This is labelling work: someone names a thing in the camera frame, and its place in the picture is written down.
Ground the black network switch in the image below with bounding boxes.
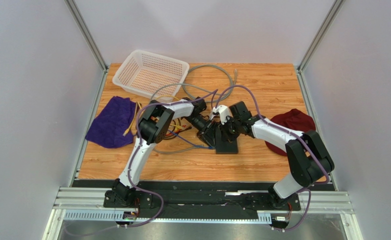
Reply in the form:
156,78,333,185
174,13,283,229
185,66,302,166
215,125,239,154

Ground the blue ethernet cable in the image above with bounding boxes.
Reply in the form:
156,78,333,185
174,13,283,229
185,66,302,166
167,129,216,150

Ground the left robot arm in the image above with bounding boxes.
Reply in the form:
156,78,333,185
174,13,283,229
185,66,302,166
103,97,207,208

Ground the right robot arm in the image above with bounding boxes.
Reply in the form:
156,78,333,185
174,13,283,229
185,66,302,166
210,101,335,209

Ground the dark red cloth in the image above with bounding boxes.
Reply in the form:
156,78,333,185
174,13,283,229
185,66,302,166
265,108,317,157

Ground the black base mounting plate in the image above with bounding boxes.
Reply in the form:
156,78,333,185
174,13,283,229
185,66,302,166
102,189,301,211

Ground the white perforated plastic basket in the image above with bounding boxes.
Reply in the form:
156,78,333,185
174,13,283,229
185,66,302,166
112,50,190,101

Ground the purple cloth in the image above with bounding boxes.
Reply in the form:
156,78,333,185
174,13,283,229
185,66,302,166
84,96,137,149

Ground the black ethernet cable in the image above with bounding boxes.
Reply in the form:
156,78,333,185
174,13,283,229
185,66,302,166
163,118,193,139

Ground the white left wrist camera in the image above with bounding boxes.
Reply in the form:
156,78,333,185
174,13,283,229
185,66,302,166
209,107,218,120

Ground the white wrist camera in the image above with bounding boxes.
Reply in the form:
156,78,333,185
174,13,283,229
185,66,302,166
209,107,218,120
212,105,232,125

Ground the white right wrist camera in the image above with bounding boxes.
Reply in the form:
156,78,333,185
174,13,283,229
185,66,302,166
212,105,232,125

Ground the red ethernet cable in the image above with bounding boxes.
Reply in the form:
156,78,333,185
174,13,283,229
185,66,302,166
164,121,191,137

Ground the long grey coiled cable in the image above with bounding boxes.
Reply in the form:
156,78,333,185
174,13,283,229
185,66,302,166
148,63,239,104

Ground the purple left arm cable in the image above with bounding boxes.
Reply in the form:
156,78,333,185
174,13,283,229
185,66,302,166
117,89,219,229

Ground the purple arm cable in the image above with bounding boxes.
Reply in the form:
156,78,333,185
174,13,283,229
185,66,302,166
117,89,219,229
214,84,331,233

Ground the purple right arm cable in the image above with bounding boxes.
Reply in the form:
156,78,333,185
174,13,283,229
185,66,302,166
214,84,331,233

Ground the aluminium frame rail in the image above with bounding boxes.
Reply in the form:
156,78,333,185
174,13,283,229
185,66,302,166
53,187,354,224

